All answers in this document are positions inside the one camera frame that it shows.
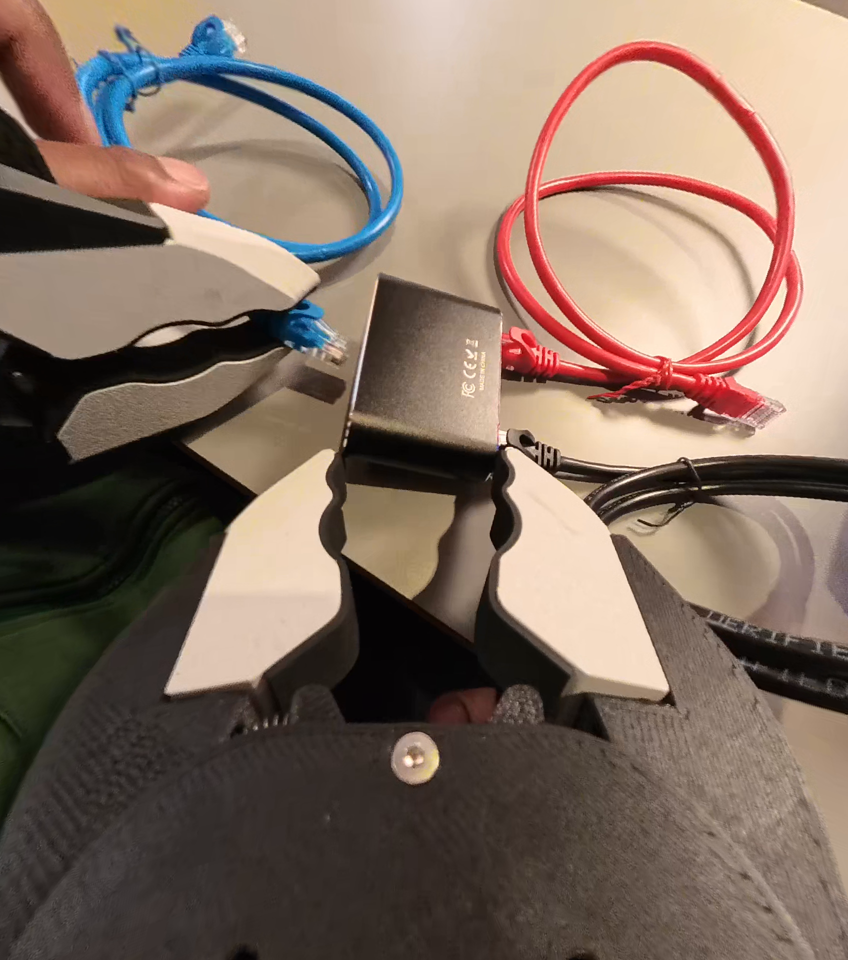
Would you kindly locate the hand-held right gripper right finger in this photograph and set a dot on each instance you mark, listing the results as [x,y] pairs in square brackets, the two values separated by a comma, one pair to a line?
[582,600]

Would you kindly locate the person's left hand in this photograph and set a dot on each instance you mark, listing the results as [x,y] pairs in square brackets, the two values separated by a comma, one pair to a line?
[49,90]

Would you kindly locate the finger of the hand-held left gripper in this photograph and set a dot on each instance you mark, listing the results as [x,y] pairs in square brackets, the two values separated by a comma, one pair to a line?
[154,393]
[109,285]

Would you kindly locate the black ethernet adapter hub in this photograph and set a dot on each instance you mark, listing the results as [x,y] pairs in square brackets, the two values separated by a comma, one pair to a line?
[424,375]

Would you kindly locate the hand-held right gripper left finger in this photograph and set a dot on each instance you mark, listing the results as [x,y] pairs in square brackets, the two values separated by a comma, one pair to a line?
[267,600]

